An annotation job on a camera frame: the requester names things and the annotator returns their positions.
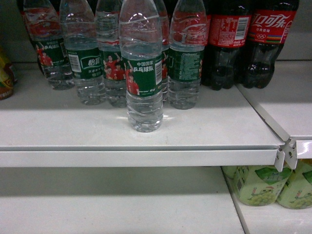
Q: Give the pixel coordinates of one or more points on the hidden water bottle rear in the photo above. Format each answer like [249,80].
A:
[160,5]

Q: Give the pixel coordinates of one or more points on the left cola bottle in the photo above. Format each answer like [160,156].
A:
[229,23]

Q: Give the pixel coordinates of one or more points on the far left water bottle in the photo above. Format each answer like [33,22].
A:
[42,23]

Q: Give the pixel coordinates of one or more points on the cola bottle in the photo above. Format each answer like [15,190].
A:
[270,25]
[229,23]

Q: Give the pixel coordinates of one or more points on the white metal shelf board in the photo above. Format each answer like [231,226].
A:
[40,127]

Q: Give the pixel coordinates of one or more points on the yellow lemon tea bottle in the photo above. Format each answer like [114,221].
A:
[6,76]

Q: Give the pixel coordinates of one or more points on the right green grape drink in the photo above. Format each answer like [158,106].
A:
[297,191]

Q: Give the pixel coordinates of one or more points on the clear water bottle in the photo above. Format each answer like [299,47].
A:
[140,38]

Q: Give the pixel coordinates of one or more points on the green grape drink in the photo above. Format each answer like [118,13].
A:
[297,191]
[257,185]

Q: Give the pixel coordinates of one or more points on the right water bottle green label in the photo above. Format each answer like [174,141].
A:
[188,38]

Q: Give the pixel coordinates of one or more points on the right white shelf board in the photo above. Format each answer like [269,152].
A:
[285,105]

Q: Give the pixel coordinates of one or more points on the water bottle behind front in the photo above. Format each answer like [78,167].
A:
[107,20]

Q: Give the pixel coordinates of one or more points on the left green grape drink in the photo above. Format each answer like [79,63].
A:
[257,185]

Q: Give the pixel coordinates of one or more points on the right cola bottle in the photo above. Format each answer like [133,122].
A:
[270,25]

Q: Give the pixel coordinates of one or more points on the water bottle barcode label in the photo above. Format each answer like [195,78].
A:
[79,34]

